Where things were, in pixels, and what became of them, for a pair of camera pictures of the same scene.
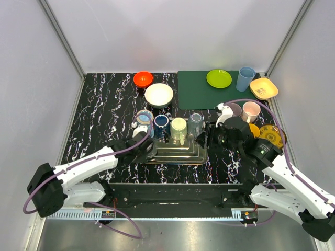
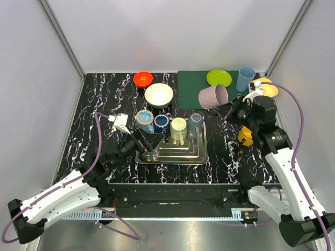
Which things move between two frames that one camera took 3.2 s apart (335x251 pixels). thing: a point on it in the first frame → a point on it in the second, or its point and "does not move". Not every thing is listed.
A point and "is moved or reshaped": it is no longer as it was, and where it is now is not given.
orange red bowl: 143,79 does not move
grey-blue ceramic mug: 195,124 does not move
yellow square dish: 263,88 does not move
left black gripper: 146,147 → 141,141
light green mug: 178,129 does not move
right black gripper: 211,130 → 229,110
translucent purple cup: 236,109 is moved or reshaped
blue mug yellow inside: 146,117 does not move
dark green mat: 194,92 does not move
